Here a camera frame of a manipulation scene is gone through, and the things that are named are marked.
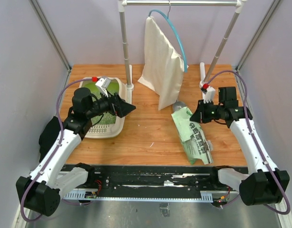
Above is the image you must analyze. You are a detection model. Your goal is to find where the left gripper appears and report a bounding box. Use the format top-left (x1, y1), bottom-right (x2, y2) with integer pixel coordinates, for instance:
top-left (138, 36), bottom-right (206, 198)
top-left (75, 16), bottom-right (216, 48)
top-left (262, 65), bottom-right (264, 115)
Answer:
top-left (87, 88), bottom-right (136, 118)

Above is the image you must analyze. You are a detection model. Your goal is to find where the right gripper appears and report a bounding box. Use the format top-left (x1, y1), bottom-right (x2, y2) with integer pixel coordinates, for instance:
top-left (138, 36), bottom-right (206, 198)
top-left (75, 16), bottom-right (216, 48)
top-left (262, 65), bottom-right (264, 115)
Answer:
top-left (190, 98), bottom-right (224, 124)

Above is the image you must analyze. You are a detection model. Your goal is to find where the grey metal scoop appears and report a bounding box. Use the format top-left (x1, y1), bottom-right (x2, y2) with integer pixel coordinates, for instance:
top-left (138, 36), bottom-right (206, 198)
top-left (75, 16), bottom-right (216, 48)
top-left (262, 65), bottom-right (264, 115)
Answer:
top-left (172, 101), bottom-right (187, 112)

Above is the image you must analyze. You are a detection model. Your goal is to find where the green cat litter bag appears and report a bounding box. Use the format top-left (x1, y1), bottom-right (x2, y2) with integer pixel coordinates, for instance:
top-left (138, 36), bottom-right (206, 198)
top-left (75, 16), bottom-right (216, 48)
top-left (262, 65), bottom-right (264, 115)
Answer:
top-left (171, 106), bottom-right (213, 165)

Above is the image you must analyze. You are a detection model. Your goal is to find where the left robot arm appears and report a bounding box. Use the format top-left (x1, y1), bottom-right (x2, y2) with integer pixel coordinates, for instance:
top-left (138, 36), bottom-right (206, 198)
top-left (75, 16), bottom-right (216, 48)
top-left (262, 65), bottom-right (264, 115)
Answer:
top-left (16, 87), bottom-right (136, 221)

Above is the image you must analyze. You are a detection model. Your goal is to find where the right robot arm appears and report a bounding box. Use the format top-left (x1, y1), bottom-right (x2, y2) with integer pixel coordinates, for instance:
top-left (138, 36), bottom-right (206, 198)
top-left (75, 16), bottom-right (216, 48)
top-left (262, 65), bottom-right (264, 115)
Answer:
top-left (190, 86), bottom-right (290, 206)

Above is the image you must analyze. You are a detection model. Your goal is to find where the cream green litter box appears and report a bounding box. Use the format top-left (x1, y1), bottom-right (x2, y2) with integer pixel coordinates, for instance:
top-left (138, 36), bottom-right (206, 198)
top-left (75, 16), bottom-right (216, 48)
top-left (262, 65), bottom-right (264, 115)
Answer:
top-left (79, 77), bottom-right (127, 139)

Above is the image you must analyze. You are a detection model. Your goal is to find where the cream cloth bag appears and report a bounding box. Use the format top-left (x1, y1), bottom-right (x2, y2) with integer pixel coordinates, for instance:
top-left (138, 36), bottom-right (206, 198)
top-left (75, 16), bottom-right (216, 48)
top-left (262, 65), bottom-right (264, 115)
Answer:
top-left (138, 16), bottom-right (185, 110)

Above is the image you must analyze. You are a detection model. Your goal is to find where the black cloth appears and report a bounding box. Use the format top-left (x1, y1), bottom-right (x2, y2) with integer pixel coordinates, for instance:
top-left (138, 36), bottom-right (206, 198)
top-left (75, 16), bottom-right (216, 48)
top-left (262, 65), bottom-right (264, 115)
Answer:
top-left (39, 116), bottom-right (60, 162)

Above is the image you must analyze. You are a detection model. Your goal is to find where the blue clothes hanger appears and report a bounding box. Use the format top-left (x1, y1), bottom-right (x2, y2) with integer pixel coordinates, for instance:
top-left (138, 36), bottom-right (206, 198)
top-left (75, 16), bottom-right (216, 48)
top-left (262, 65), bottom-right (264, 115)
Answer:
top-left (148, 9), bottom-right (188, 73)

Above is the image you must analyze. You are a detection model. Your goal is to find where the white clothes rack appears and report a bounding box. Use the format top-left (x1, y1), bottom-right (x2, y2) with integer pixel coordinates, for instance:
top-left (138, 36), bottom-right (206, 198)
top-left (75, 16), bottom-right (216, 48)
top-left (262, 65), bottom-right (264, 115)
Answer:
top-left (117, 0), bottom-right (248, 113)

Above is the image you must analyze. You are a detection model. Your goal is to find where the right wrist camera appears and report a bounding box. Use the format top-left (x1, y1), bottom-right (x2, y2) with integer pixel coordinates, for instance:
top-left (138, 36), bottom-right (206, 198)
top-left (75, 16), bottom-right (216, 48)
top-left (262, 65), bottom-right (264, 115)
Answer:
top-left (201, 85), bottom-right (215, 103)

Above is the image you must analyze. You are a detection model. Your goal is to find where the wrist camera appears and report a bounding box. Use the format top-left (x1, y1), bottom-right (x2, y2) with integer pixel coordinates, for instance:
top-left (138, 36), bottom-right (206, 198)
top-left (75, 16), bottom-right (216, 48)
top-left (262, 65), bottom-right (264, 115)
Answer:
top-left (201, 85), bottom-right (215, 103)
top-left (96, 77), bottom-right (111, 97)

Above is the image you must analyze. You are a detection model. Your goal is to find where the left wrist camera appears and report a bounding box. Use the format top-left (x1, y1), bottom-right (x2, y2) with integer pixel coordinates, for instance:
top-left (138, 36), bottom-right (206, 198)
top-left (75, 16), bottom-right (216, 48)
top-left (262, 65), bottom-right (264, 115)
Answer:
top-left (96, 77), bottom-right (111, 97)

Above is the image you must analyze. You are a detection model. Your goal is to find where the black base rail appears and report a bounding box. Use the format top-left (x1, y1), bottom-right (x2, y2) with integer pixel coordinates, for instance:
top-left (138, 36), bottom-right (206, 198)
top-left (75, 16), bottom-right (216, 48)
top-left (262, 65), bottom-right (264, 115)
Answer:
top-left (49, 163), bottom-right (262, 199)

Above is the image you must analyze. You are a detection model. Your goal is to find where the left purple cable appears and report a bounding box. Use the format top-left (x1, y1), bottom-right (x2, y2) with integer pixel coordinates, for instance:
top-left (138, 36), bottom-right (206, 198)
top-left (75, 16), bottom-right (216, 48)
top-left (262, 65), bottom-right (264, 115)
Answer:
top-left (19, 76), bottom-right (99, 223)

